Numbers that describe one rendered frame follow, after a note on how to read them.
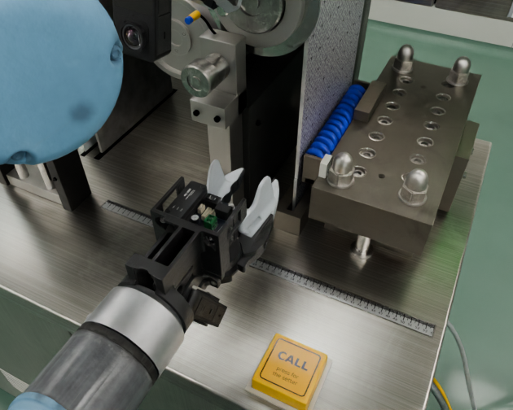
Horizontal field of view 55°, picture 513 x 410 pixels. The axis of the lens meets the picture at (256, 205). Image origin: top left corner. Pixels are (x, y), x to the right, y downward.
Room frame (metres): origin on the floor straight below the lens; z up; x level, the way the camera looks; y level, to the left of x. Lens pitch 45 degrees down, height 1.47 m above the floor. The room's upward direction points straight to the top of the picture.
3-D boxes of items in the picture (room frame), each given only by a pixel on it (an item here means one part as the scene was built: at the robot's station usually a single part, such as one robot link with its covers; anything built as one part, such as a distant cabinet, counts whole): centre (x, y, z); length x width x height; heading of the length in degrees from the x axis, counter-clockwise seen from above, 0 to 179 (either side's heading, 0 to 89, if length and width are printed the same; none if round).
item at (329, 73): (0.65, -0.11, 1.08); 0.23 x 0.01 x 0.18; 154
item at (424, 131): (0.63, -0.23, 1.00); 0.40 x 0.16 x 0.06; 154
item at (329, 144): (0.63, -0.13, 1.03); 0.21 x 0.04 x 0.03; 154
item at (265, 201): (0.37, -0.01, 1.12); 0.09 x 0.03 x 0.06; 145
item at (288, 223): (0.64, -0.11, 0.92); 0.28 x 0.04 x 0.04; 154
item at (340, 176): (0.50, -0.11, 1.05); 0.04 x 0.04 x 0.04
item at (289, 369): (0.28, -0.04, 0.91); 0.07 x 0.07 x 0.02; 64
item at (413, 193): (0.46, -0.20, 1.05); 0.04 x 0.04 x 0.04
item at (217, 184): (0.40, 0.04, 1.12); 0.09 x 0.03 x 0.06; 163
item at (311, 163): (0.63, -0.13, 1.01); 0.23 x 0.03 x 0.05; 154
